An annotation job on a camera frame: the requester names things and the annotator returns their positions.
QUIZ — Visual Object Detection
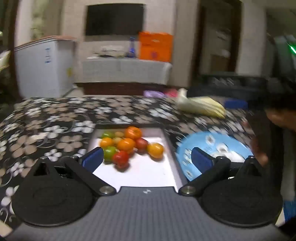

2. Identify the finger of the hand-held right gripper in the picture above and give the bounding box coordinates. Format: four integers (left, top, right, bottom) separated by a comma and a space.
225, 98, 269, 112
187, 74, 269, 99

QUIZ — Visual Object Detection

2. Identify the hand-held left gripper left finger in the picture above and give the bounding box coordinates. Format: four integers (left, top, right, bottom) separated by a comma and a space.
24, 147, 117, 197

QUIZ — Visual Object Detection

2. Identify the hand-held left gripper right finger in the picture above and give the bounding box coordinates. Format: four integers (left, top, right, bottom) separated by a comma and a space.
178, 147, 269, 197

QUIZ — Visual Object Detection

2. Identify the large green tomato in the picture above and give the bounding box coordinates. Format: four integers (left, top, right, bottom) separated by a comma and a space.
103, 146, 118, 162

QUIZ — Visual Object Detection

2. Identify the blue round printed plate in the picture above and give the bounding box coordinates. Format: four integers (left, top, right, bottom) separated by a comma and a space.
176, 131, 255, 182

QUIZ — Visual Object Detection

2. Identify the small orange tomato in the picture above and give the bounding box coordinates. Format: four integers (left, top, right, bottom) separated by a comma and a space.
100, 137, 114, 148

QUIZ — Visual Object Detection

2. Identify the red tomato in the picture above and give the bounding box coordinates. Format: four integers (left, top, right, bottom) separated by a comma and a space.
112, 151, 129, 168
135, 138, 149, 152

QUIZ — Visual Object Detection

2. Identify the medium orange tomato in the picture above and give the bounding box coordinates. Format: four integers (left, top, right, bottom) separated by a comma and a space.
117, 138, 136, 152

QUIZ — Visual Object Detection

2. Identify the yellow-orange tomato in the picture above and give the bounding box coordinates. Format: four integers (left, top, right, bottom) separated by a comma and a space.
147, 142, 164, 159

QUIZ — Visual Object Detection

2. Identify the large orange tomato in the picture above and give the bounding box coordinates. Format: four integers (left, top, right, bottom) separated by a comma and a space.
125, 126, 142, 140

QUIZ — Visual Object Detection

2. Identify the black cardboard box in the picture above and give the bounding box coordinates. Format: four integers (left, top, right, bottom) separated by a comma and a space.
87, 124, 188, 188

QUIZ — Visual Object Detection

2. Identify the person's right forearm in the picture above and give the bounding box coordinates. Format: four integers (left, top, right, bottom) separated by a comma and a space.
248, 108, 296, 167

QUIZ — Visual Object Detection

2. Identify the napa cabbage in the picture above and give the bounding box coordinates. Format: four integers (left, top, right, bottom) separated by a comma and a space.
177, 88, 226, 118

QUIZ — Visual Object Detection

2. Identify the purple plastic item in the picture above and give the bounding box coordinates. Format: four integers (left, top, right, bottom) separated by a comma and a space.
143, 90, 165, 98

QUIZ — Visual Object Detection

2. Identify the dark wooden TV cabinet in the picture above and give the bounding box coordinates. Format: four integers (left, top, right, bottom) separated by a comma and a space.
74, 81, 183, 95

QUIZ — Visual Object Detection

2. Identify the orange cardboard box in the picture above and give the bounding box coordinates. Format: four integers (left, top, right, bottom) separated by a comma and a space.
139, 32, 173, 62

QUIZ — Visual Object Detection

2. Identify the cloth-covered TV cabinet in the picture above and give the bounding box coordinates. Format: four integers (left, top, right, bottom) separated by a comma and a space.
80, 57, 173, 85

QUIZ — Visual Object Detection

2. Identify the white chest freezer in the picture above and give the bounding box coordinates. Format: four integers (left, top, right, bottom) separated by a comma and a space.
14, 35, 77, 99

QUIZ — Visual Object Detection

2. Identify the blue glass bottle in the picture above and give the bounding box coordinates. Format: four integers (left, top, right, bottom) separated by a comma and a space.
126, 37, 137, 58

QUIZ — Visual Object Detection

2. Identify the black television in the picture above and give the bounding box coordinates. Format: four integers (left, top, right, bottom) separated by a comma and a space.
85, 3, 145, 36

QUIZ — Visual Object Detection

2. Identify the dark wooden door frame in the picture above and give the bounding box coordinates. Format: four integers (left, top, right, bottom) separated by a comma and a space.
192, 0, 243, 77

